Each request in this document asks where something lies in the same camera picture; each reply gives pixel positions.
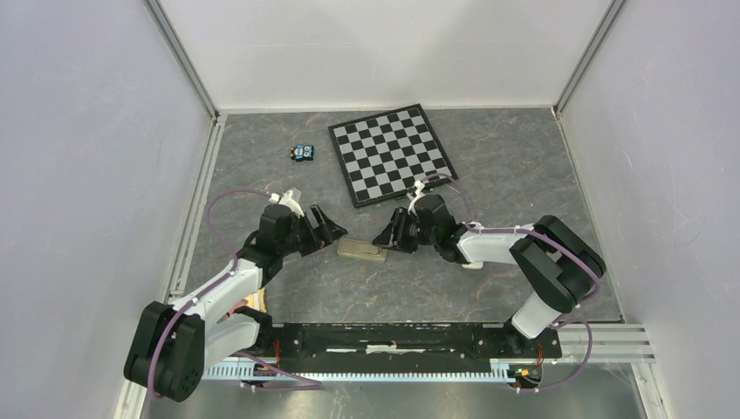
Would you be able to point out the pink orange card box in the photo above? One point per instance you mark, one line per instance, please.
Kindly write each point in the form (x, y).
(256, 301)

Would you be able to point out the white remote control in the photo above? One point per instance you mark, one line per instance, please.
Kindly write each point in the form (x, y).
(473, 266)

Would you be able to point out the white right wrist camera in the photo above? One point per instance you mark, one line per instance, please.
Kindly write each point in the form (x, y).
(416, 193)

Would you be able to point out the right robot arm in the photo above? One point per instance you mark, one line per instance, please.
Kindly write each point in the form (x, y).
(560, 267)

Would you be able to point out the black white checkerboard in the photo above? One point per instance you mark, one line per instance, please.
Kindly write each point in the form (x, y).
(382, 155)

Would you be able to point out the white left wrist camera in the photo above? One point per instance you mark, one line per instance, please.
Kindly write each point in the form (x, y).
(286, 203)

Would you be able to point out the small blue owl toy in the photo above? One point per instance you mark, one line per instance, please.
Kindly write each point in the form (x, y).
(302, 153)

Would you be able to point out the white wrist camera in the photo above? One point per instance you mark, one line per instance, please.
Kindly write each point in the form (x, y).
(416, 193)
(286, 203)

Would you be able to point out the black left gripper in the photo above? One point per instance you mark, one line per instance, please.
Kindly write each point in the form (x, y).
(324, 234)

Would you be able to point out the beige remote control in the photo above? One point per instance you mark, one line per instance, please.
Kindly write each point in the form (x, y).
(360, 250)

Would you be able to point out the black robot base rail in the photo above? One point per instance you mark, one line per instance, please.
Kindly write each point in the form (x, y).
(354, 348)

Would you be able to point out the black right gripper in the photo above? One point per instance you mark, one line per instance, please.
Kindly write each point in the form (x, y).
(391, 237)

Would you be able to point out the white cable duct strip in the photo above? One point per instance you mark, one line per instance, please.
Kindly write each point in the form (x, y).
(236, 369)

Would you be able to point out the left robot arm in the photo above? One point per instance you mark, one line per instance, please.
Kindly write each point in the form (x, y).
(174, 344)

